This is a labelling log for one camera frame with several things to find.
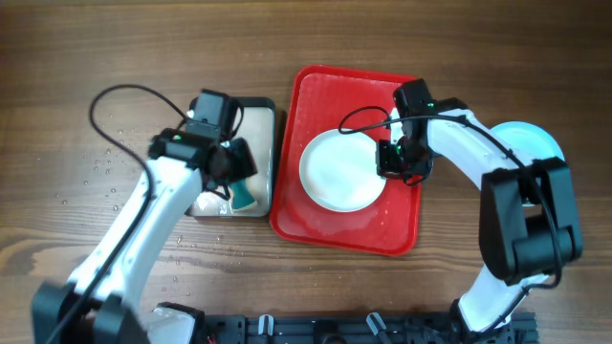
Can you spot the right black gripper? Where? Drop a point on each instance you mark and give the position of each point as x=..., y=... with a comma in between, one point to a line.
x=384, y=166

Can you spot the light blue plate front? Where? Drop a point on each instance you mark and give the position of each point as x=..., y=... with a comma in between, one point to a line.
x=528, y=138

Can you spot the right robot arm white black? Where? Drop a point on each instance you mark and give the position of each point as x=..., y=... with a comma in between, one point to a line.
x=528, y=218

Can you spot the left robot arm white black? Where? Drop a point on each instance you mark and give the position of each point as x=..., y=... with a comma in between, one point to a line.
x=99, y=302

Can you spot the white plate with red stain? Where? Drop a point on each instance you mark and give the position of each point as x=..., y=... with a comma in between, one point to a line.
x=339, y=172

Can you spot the black tray with soapy water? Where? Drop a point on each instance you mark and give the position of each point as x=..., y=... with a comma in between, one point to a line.
x=257, y=128

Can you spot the red plastic tray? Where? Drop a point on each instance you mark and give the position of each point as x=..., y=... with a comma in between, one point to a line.
x=322, y=96

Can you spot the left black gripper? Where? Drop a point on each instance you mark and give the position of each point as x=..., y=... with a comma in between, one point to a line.
x=245, y=168

